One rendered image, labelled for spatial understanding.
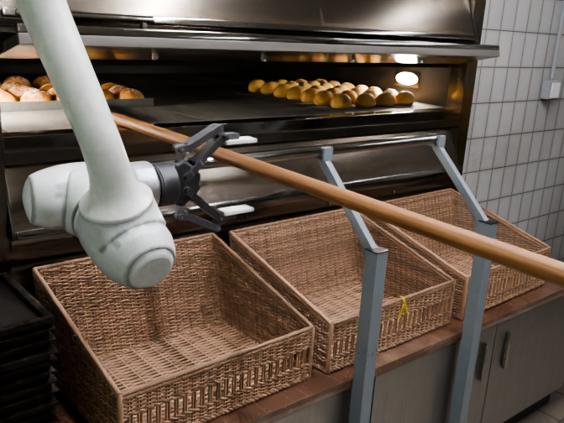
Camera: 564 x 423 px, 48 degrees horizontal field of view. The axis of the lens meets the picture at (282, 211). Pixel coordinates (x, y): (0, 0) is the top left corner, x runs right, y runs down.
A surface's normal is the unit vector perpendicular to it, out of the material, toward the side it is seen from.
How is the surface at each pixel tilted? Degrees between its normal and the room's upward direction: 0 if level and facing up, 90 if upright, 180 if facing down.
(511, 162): 90
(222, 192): 70
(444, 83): 90
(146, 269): 112
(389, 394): 90
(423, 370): 90
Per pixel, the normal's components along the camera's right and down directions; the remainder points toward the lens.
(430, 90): -0.77, 0.14
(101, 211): -0.16, -0.12
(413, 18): 0.61, -0.09
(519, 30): 0.63, 0.25
